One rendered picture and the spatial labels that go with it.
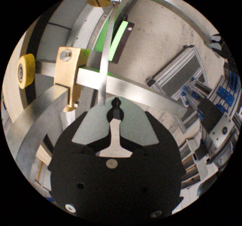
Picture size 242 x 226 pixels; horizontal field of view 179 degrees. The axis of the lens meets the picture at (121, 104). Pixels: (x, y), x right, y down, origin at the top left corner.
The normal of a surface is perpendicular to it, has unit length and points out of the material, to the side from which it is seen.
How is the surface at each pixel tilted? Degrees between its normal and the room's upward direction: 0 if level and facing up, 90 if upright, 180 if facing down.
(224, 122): 90
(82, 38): 0
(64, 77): 0
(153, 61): 0
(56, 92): 90
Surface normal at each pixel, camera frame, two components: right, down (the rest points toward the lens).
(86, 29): 0.01, 0.51
